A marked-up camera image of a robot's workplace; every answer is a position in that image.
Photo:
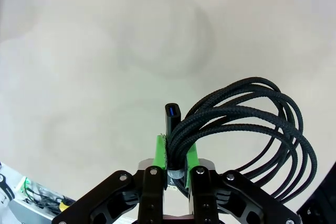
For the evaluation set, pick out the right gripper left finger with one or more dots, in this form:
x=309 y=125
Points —
x=152 y=182

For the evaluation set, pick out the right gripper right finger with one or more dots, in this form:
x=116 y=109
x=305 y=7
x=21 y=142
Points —
x=200 y=182

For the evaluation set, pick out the white equipment rack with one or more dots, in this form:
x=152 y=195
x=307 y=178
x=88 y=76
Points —
x=15 y=200

